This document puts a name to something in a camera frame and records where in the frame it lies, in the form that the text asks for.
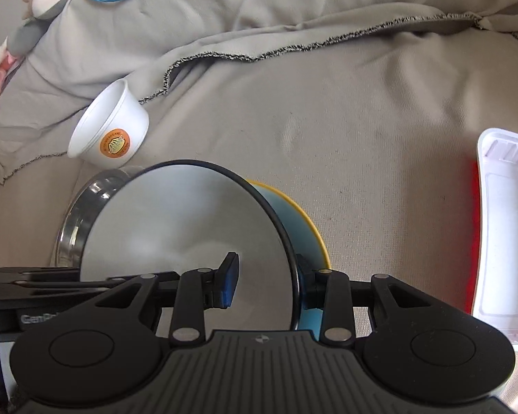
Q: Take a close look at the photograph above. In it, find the blue bowl with black rim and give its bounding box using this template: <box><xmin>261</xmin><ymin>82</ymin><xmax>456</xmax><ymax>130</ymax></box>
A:
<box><xmin>78</xmin><ymin>160</ymin><xmax>326</xmax><ymax>333</ymax></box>

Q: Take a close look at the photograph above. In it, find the grey oval plush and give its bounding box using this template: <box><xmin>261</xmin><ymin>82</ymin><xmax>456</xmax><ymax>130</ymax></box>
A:
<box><xmin>12</xmin><ymin>18</ymin><xmax>45</xmax><ymax>55</ymax></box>

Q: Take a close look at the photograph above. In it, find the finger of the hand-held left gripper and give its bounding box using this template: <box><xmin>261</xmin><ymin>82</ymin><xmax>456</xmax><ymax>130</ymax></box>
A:
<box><xmin>0</xmin><ymin>266</ymin><xmax>84</xmax><ymax>282</ymax></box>
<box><xmin>0</xmin><ymin>272</ymin><xmax>179</xmax><ymax>300</ymax></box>

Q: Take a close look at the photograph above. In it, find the stainless steel bowl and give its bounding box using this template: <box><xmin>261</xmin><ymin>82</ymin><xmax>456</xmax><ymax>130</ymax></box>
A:
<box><xmin>54</xmin><ymin>166</ymin><xmax>145</xmax><ymax>270</ymax></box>

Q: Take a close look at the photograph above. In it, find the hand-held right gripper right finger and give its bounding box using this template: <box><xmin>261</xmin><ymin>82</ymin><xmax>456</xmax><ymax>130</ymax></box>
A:
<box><xmin>296</xmin><ymin>254</ymin><xmax>434</xmax><ymax>346</ymax></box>

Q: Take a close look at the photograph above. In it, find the beige bed sheet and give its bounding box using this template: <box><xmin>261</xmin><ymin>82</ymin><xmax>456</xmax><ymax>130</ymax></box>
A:
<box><xmin>0</xmin><ymin>13</ymin><xmax>518</xmax><ymax>414</ymax></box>

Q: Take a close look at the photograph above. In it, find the red foil tray white inside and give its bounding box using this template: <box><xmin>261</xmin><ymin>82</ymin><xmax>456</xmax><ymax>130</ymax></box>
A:
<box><xmin>464</xmin><ymin>127</ymin><xmax>518</xmax><ymax>351</ymax></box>

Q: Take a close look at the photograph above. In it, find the yellow-rimmed bowl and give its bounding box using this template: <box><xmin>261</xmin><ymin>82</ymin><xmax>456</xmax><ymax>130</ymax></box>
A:
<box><xmin>245</xmin><ymin>179</ymin><xmax>333</xmax><ymax>272</ymax></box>

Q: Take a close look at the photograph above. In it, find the white paper bowl orange label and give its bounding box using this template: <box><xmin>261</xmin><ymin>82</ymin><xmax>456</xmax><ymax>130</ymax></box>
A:
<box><xmin>67</xmin><ymin>78</ymin><xmax>150</xmax><ymax>170</ymax></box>

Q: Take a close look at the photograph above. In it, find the pink and white plush toy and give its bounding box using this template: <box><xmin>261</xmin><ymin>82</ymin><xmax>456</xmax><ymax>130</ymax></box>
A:
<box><xmin>0</xmin><ymin>38</ymin><xmax>23</xmax><ymax>92</ymax></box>

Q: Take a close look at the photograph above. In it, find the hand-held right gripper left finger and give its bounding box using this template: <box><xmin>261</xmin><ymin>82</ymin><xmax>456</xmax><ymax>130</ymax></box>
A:
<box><xmin>99</xmin><ymin>252</ymin><xmax>240</xmax><ymax>348</ymax></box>

